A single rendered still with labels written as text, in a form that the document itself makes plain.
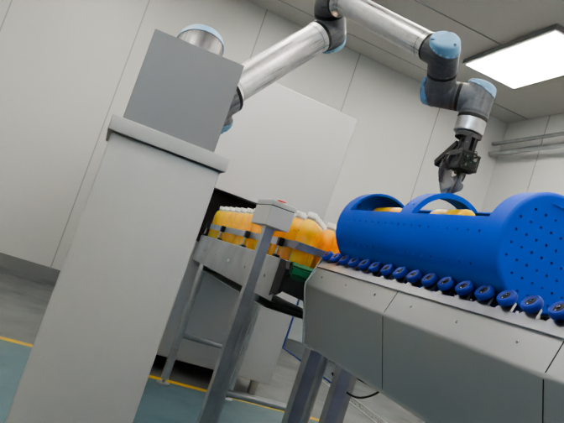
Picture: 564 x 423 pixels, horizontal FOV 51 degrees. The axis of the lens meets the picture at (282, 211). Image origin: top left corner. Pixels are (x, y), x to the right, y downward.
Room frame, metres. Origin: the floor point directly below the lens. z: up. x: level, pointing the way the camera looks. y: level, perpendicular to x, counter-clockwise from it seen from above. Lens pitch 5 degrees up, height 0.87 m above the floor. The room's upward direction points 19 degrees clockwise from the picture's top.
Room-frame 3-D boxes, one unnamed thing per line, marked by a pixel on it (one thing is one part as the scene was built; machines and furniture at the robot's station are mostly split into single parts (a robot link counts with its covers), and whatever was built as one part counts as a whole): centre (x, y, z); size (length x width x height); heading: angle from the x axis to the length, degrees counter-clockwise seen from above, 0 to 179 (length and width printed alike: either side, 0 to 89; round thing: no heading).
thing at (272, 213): (2.34, 0.03, 1.05); 0.20 x 0.10 x 0.10; 18
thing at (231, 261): (3.06, -0.04, 0.45); 1.64 x 0.48 x 0.90; 18
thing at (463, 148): (1.77, -0.47, 1.37); 0.09 x 0.08 x 0.12; 18
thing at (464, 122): (1.78, -0.47, 1.45); 0.10 x 0.09 x 0.05; 108
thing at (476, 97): (1.78, -0.46, 1.54); 0.10 x 0.09 x 0.12; 67
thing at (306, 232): (2.30, -0.12, 0.99); 0.07 x 0.07 x 0.19
